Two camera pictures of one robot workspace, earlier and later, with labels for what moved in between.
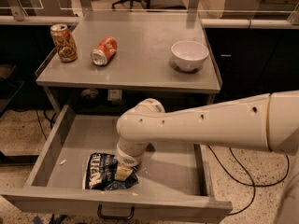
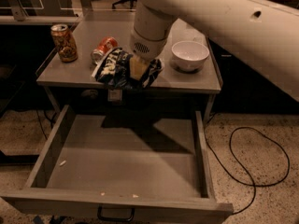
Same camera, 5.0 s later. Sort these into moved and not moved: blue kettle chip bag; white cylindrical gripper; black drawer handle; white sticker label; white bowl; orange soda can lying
Moved: white cylindrical gripper; blue kettle chip bag
Not moved: white bowl; black drawer handle; orange soda can lying; white sticker label
